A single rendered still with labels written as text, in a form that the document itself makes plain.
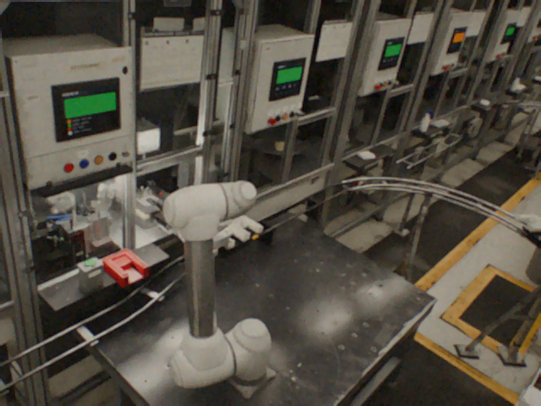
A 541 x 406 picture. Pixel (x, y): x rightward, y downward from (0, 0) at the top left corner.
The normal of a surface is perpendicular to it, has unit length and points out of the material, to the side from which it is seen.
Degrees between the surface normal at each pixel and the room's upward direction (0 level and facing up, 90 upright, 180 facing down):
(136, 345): 0
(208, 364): 69
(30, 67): 90
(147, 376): 0
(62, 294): 0
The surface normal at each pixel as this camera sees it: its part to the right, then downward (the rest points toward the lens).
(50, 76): 0.73, 0.44
